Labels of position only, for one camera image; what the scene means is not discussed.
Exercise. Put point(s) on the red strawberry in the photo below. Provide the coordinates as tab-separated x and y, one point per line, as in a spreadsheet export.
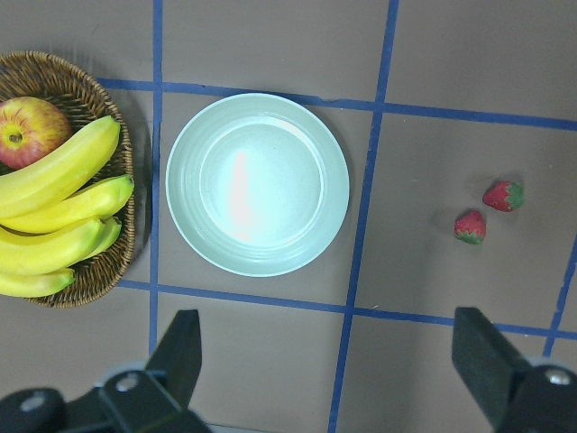
504	196
470	227

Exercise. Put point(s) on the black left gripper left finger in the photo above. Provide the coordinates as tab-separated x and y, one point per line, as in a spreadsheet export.
176	361

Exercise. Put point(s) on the light green round plate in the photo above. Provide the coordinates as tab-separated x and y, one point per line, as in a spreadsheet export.
257	185

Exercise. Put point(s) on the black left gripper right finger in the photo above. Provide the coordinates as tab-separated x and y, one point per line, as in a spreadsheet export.
491	368

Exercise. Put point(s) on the red yellow apple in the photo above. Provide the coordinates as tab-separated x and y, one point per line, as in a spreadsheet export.
31	128

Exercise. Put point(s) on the brown wicker basket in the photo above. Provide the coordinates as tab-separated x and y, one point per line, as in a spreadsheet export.
82	99

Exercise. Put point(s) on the yellow banana bunch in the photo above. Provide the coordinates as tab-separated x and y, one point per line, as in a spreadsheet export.
68	220

